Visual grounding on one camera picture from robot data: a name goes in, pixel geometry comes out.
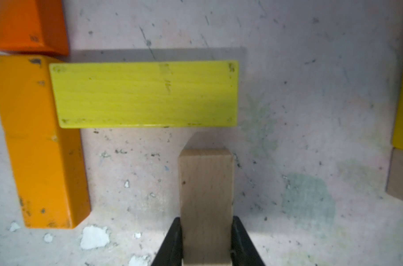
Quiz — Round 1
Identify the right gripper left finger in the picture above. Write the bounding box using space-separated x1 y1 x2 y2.
151 217 183 266

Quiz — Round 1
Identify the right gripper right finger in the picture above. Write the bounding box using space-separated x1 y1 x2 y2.
231 216 265 266

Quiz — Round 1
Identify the natural wood block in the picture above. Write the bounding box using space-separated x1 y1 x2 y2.
386 148 403 201
178 149 235 266

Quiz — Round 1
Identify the amber orange block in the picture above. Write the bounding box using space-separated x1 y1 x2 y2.
0 55 91 229

